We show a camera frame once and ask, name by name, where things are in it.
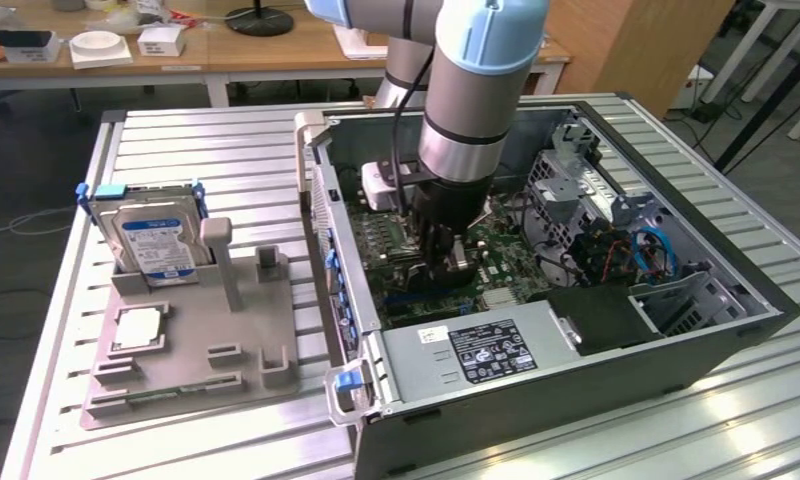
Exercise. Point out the black plastic shroud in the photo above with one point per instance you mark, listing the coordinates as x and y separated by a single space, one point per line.
601 320

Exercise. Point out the blue expansion slot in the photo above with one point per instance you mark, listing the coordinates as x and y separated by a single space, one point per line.
402 301

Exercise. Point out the black open PC case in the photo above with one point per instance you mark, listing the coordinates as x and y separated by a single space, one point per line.
574 400

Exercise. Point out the silver CPU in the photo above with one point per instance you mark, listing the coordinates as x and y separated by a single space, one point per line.
136 327

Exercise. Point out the black lamp base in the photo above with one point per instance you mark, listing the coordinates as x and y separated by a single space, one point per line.
260 22

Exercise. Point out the green RAM stick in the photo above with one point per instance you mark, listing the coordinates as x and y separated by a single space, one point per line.
167 392

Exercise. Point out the metal disk bay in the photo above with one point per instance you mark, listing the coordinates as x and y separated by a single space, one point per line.
561 200

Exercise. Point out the small white box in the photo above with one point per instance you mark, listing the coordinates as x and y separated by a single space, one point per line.
160 42

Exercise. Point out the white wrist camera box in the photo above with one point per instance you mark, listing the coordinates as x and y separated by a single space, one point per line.
381 187

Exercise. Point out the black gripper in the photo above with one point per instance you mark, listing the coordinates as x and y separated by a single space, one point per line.
450 210

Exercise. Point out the green motherboard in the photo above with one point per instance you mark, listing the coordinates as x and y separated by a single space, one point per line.
507 272

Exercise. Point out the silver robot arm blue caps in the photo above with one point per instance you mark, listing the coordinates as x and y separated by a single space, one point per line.
474 75

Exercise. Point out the hard disk in blue caddy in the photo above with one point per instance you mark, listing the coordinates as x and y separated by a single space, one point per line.
154 240

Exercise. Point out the white round object on box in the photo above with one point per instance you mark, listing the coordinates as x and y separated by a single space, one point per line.
100 50

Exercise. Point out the wooden desk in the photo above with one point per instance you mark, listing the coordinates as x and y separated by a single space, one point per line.
54 75

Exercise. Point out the wooden cabinet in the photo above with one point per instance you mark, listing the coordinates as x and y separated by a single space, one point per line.
641 50

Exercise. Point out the white box with black lid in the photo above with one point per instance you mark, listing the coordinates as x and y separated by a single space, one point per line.
30 52

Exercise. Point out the grey parts rack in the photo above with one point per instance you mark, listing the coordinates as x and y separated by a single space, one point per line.
194 320

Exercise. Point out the white table frame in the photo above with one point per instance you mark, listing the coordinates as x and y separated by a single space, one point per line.
774 50

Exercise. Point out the grey power supply with label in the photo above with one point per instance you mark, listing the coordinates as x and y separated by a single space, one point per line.
427 370

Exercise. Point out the silver chipset heat sink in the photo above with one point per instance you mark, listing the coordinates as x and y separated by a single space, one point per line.
505 297

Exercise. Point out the white paper stack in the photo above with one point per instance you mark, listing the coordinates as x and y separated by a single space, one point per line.
357 49

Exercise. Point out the blue case latch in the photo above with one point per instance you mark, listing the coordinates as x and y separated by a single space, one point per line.
347 382

